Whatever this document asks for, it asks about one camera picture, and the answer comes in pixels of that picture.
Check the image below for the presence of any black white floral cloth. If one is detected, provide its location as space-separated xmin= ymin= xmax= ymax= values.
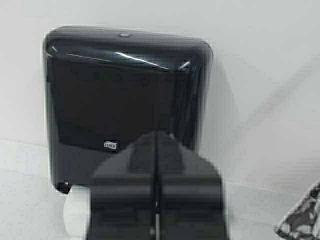
xmin=274 ymin=180 xmax=320 ymax=240

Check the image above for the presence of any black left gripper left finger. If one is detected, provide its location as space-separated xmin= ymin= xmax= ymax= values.
xmin=87 ymin=132 xmax=157 ymax=240

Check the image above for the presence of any white paper towel sheet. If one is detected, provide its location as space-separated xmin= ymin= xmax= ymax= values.
xmin=63 ymin=185 xmax=91 ymax=240

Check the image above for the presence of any black paper towel dispenser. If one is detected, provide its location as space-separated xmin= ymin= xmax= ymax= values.
xmin=42 ymin=25 xmax=214 ymax=194

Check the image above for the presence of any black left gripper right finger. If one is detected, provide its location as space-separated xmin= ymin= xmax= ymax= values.
xmin=156 ymin=132 xmax=229 ymax=240

